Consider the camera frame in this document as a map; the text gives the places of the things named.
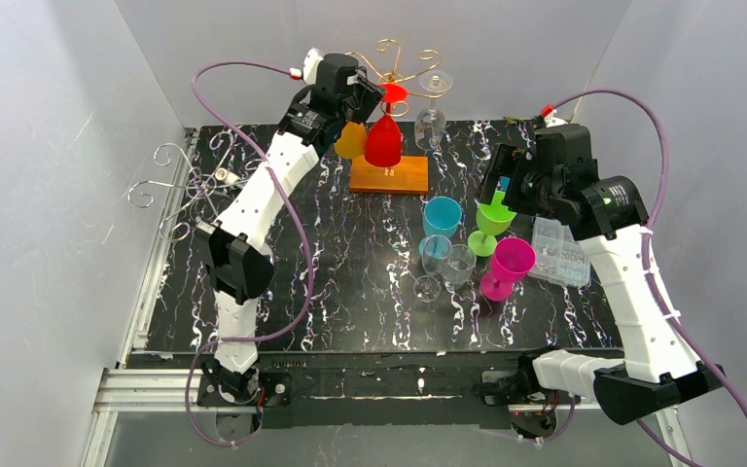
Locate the orange yellow wine glass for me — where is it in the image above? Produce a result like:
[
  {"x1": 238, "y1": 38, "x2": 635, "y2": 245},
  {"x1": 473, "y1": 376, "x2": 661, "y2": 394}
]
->
[{"x1": 334, "y1": 122, "x2": 368, "y2": 160}]

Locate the silver wire glass rack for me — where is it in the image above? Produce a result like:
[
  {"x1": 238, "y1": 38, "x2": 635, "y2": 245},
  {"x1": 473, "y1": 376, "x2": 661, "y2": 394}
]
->
[{"x1": 125, "y1": 130, "x2": 248, "y2": 243}]

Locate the purple cable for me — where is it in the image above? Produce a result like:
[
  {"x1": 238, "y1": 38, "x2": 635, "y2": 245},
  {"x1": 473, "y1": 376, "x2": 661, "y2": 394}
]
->
[
  {"x1": 183, "y1": 60, "x2": 315, "y2": 449},
  {"x1": 541, "y1": 89, "x2": 747, "y2": 467}
]

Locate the blue wine glass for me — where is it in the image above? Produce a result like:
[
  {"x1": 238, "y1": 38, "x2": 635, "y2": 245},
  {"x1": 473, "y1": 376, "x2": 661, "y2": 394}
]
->
[{"x1": 500, "y1": 177, "x2": 511, "y2": 193}]

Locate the red wine glass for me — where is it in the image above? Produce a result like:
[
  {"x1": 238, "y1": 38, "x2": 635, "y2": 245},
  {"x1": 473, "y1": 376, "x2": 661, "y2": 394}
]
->
[{"x1": 364, "y1": 82, "x2": 408, "y2": 168}]

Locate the clear plastic screw box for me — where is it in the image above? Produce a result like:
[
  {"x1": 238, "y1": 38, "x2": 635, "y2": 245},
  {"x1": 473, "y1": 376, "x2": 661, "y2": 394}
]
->
[{"x1": 529, "y1": 217, "x2": 590, "y2": 288}]

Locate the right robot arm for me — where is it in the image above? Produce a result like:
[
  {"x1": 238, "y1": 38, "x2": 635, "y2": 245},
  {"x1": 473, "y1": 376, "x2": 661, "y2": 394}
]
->
[{"x1": 479, "y1": 119, "x2": 723, "y2": 425}]

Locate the green wine glass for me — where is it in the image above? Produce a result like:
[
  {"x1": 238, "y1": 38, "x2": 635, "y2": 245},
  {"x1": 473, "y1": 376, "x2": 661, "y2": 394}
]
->
[{"x1": 467, "y1": 193, "x2": 516, "y2": 258}]

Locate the clear ribbed wine glass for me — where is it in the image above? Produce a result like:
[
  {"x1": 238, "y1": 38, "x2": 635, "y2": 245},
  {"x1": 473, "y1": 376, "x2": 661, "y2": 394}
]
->
[{"x1": 442, "y1": 244, "x2": 477, "y2": 290}]

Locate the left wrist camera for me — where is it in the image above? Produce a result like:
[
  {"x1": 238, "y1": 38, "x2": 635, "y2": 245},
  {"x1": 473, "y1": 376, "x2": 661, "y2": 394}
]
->
[{"x1": 289, "y1": 48, "x2": 324, "y2": 85}]

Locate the pink wine glass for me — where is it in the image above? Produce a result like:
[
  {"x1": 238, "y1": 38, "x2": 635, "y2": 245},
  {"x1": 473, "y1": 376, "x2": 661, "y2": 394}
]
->
[{"x1": 480, "y1": 237, "x2": 536, "y2": 302}]

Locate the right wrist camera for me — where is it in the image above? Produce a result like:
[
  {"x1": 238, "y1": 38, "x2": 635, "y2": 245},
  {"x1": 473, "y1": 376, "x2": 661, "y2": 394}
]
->
[{"x1": 531, "y1": 103, "x2": 570, "y2": 130}]

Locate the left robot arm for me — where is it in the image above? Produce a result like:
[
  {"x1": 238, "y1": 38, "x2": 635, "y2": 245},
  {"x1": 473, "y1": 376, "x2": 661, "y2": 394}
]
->
[{"x1": 196, "y1": 49, "x2": 385, "y2": 404}]

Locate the teal wine glass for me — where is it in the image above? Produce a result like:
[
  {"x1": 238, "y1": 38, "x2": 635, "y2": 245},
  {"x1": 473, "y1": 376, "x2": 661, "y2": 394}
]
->
[{"x1": 419, "y1": 197, "x2": 463, "y2": 252}]

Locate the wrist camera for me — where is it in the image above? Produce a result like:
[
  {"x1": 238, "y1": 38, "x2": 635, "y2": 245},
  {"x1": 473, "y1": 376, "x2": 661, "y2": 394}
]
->
[
  {"x1": 531, "y1": 103, "x2": 570, "y2": 130},
  {"x1": 289, "y1": 48, "x2": 324, "y2": 85}
]

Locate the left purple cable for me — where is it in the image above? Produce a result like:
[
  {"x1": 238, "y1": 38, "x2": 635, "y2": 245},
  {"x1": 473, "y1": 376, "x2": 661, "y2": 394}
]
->
[{"x1": 183, "y1": 60, "x2": 315, "y2": 449}]

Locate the clear wine glass on gold rack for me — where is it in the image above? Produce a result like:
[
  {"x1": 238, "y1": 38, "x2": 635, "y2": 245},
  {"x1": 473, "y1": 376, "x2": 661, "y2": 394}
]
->
[{"x1": 414, "y1": 71, "x2": 453, "y2": 151}]

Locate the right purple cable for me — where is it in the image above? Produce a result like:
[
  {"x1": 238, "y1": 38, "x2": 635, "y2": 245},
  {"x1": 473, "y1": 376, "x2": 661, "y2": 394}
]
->
[{"x1": 541, "y1": 89, "x2": 747, "y2": 467}]

